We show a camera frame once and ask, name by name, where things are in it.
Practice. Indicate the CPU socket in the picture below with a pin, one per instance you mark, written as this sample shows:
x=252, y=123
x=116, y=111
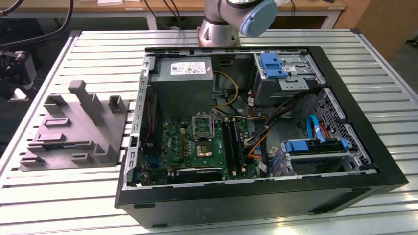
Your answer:
x=205, y=149

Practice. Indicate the RAM stick with blue label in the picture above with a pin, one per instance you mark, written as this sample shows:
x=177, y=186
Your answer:
x=54, y=147

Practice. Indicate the grey parts rack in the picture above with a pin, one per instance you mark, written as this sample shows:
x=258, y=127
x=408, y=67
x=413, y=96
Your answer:
x=82, y=137

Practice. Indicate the small white box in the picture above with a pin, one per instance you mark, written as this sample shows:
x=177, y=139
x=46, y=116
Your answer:
x=113, y=3

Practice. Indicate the grey power supply unit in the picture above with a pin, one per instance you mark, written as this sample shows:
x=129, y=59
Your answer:
x=184, y=95

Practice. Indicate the blue board connector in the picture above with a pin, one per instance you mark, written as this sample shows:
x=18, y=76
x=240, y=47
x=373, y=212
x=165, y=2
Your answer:
x=156, y=163

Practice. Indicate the blue video port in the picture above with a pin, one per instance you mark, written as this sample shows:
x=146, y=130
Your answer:
x=138, y=178

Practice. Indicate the green motherboard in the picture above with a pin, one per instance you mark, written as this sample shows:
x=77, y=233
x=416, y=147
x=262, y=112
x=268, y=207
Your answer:
x=177, y=151

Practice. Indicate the black graphics card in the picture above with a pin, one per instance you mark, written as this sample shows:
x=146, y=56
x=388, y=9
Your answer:
x=200, y=174

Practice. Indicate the black RAM slot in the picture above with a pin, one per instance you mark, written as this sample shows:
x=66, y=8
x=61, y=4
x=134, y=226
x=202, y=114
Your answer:
x=229, y=147
x=240, y=147
x=236, y=147

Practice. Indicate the blue plastic drive latch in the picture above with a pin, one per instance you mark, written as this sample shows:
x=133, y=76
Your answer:
x=273, y=66

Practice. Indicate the black PC case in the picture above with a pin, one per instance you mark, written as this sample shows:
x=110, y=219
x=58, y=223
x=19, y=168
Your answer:
x=229, y=203

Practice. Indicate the metal drive cage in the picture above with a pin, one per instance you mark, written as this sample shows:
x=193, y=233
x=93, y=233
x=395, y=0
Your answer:
x=291, y=84

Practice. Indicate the hard disk in blue carrier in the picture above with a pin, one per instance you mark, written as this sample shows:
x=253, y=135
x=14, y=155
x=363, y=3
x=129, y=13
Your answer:
x=297, y=146

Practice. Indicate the wooden desk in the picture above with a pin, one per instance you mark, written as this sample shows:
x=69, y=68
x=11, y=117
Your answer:
x=311, y=8

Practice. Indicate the metal disk bay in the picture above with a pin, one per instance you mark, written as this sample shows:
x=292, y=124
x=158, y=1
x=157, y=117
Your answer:
x=355, y=159

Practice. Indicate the wooden cabinet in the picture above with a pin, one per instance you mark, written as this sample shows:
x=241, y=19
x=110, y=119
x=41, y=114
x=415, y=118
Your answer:
x=385, y=27

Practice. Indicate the white camera bracket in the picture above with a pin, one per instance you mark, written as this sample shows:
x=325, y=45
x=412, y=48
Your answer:
x=27, y=71

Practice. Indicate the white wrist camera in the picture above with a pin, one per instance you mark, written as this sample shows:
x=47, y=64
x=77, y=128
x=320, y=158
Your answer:
x=18, y=95

